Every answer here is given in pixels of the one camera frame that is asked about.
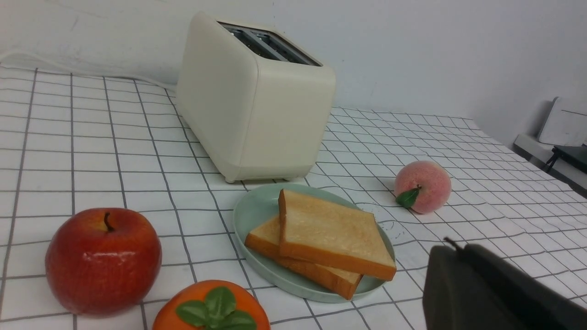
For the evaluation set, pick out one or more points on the cream white toaster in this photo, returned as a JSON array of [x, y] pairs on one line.
[[257, 102]]

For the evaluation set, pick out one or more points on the white box in background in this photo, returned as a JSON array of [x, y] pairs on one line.
[[565, 124]]

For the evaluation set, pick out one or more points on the white grid tablecloth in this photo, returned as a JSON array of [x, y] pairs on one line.
[[73, 143]]

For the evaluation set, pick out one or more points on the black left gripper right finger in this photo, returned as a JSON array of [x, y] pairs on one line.
[[537, 306]]

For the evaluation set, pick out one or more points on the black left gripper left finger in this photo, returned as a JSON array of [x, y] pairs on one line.
[[470, 288]]

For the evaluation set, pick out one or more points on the red apple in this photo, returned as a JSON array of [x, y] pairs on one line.
[[103, 261]]

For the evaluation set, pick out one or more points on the pale green round plate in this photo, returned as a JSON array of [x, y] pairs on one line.
[[260, 205]]

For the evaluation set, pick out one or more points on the orange persimmon with green leaf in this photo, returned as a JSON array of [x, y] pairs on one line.
[[212, 305]]

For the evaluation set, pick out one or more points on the toast slice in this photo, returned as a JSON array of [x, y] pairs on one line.
[[265, 240], [332, 235]]

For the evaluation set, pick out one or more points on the pink peach with leaf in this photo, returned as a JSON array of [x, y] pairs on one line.
[[423, 186]]

